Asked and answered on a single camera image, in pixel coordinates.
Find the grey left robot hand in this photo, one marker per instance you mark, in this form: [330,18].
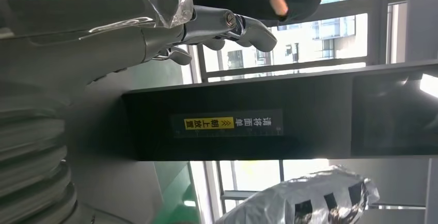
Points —
[85,44]

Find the grey plastic mailer bag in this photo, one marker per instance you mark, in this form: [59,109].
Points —
[280,198]

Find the green conveyor belt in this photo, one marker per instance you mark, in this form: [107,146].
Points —
[178,191]

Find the label on machine column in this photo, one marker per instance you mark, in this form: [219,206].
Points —
[256,123]

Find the black inbound machine column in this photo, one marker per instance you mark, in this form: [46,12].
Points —
[308,96]

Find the machine screen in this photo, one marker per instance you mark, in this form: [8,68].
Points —
[386,120]

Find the dark window frame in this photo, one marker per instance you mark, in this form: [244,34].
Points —
[376,27]

